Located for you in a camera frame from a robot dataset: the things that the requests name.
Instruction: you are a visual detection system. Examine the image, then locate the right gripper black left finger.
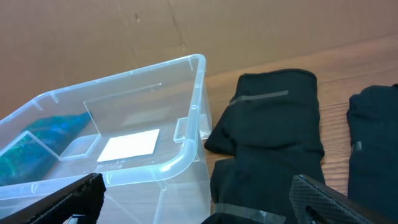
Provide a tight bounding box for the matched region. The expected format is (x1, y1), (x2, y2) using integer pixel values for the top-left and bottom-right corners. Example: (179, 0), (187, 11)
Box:
(1, 173), (106, 224)

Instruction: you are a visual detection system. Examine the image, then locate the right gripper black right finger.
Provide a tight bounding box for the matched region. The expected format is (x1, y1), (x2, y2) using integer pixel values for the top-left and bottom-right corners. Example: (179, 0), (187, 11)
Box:
(289, 174), (395, 224)

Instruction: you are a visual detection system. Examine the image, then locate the blue sparkly cloth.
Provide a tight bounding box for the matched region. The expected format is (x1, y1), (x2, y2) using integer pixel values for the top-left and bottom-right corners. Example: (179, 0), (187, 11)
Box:
(1, 112), (91, 186)

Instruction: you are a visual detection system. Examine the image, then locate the white label in bin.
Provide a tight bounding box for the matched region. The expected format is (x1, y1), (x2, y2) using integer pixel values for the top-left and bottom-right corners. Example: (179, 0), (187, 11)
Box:
(97, 129), (160, 162)

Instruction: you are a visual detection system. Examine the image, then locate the clear plastic storage bin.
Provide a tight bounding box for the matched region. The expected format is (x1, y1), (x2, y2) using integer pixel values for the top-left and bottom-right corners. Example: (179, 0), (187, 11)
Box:
(1, 54), (211, 223)

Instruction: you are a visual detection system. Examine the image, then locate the small black folded cloth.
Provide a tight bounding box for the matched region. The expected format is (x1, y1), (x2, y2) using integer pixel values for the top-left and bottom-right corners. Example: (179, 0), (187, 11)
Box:
(346, 84), (397, 222)

